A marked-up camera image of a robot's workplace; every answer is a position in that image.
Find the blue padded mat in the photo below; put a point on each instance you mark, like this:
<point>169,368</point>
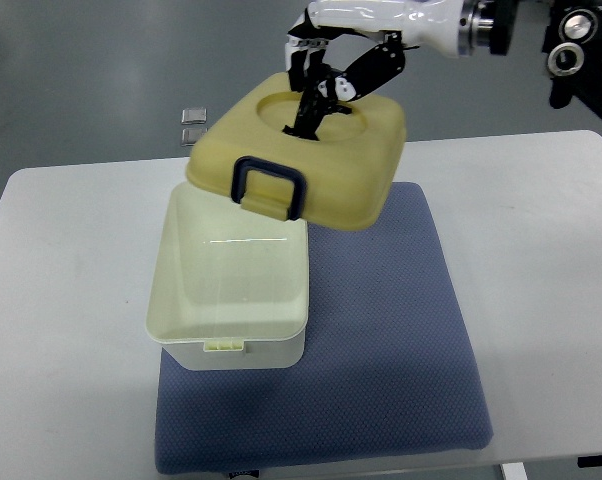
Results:
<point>388,368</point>

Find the yellow storage box lid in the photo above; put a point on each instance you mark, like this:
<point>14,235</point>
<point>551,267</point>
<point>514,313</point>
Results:
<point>340,180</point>

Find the lower metal floor plate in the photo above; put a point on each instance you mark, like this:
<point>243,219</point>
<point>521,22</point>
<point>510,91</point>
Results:
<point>191,135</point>

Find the white storage box base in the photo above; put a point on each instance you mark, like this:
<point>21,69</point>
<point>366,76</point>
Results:
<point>231,287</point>

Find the upper metal floor plate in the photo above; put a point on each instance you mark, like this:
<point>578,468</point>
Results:
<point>194,115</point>

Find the black table bracket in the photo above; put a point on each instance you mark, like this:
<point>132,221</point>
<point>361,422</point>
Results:
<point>593,461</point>

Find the metal floor plate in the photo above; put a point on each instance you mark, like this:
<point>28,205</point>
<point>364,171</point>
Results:
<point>194,115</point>
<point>191,135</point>

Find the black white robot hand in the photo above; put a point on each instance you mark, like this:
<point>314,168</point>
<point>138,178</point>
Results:
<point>392,27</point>

